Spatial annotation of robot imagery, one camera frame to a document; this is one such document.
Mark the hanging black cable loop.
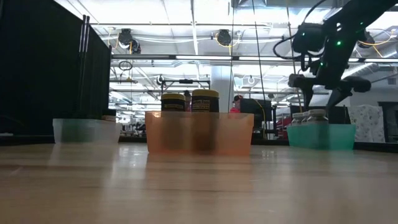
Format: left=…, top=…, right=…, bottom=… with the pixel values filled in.
left=118, top=60, right=133, bottom=72

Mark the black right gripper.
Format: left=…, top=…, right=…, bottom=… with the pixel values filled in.
left=288, top=58, right=372, bottom=111

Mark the long ceiling light bar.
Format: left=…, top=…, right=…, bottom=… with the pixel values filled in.
left=111, top=54, right=398, bottom=63

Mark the orange plastic bin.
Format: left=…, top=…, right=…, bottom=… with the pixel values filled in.
left=144, top=111, right=255, bottom=157

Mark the black metal rack frame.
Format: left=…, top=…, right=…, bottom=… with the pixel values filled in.
left=160, top=79, right=211, bottom=112

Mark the teal plastic bin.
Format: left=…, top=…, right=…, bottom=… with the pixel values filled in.
left=286, top=123, right=358, bottom=151

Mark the black monitor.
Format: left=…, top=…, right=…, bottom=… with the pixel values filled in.
left=239, top=98, right=274, bottom=114

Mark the black curtain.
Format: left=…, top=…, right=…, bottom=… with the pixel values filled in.
left=0, top=0, right=112, bottom=138

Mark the white column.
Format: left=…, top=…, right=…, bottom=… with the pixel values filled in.
left=210, top=65, right=234, bottom=113

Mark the thin black hanging cable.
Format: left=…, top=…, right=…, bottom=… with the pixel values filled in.
left=228, top=0, right=236, bottom=112

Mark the dark spice jar yellow lid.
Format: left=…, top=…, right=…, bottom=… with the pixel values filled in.
left=160, top=92, right=187, bottom=149
left=191, top=89, right=220, bottom=153

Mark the silver ceiling duct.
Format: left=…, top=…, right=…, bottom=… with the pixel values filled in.
left=306, top=51, right=398, bottom=93

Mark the dark window frame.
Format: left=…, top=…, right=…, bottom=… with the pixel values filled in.
left=378, top=101, right=398, bottom=143

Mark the black partition panel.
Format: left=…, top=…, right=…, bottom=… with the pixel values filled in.
left=290, top=105, right=348, bottom=125

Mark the clear plastic bin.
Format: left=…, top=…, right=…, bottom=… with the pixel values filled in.
left=52, top=118, right=123, bottom=144

